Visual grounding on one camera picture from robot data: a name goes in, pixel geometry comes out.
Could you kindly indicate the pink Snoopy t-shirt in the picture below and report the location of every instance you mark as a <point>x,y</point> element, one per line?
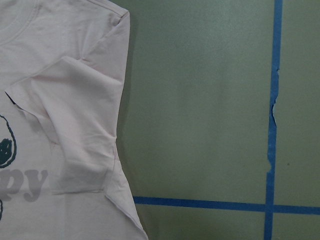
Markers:
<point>62,74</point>

